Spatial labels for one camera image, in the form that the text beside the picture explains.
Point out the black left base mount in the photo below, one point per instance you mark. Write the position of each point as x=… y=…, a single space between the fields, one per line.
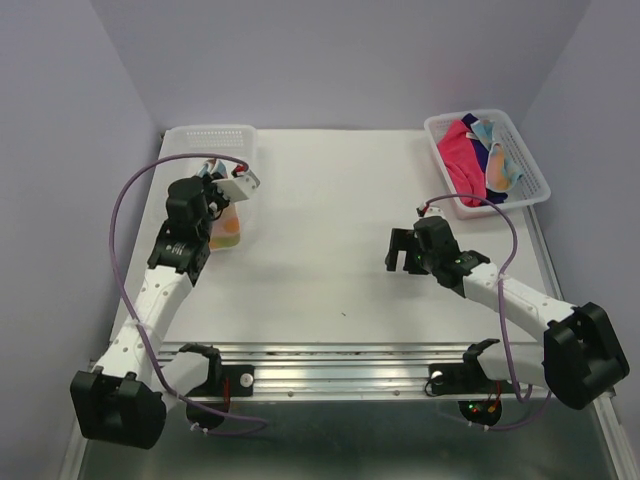
x=215 y=385

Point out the blue orange dotted towel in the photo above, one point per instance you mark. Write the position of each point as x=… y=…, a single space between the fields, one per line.
x=500 y=171

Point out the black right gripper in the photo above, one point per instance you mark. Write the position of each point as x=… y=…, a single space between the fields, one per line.
x=403 y=239

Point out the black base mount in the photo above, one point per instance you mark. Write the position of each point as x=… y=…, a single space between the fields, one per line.
x=482 y=404
x=215 y=385

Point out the pink towel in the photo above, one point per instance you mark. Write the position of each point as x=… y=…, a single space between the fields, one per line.
x=459 y=157

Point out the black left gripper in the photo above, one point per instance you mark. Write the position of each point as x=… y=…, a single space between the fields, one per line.
x=209 y=186

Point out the aluminium rail frame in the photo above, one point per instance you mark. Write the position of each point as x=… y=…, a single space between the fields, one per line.
x=363 y=411

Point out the purple towel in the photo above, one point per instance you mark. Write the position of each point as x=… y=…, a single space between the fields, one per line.
x=494 y=197

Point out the white perforated left basket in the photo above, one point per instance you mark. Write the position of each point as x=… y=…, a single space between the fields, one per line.
x=239 y=141

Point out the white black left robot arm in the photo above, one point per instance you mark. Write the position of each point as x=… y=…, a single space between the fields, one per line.
x=125 y=398

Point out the white perforated basket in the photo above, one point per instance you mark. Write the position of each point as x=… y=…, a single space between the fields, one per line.
x=239 y=141
x=531 y=189

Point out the orange polka dot towel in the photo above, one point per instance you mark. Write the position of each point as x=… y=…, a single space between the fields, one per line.
x=226 y=229

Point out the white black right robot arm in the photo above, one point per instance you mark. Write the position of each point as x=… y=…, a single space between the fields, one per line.
x=575 y=353

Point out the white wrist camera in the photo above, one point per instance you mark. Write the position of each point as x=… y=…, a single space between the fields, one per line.
x=427 y=210
x=239 y=188

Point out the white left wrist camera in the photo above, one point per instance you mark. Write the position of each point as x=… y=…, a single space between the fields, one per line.
x=239 y=188

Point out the white perforated right basket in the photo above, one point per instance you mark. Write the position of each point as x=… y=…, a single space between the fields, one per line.
x=531 y=189

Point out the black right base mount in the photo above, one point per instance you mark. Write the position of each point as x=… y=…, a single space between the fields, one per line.
x=482 y=404

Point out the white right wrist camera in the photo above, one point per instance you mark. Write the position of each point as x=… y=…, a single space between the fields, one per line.
x=427 y=210

